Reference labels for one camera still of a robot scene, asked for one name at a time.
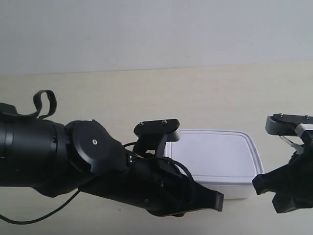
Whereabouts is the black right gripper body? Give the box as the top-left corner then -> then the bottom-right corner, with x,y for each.
272,149 -> 313,213

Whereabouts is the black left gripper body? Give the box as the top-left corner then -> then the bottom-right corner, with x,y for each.
83,137 -> 196,217

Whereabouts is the white lidded plastic container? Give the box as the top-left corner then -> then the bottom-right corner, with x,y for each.
164,129 -> 264,199

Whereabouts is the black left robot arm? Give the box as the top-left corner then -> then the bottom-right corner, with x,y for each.
0,103 -> 224,217

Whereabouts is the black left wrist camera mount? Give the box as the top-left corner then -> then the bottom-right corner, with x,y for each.
133,118 -> 181,158

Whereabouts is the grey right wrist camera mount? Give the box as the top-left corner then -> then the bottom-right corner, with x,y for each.
265,113 -> 313,147

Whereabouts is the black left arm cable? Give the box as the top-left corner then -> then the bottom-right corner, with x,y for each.
0,188 -> 81,225

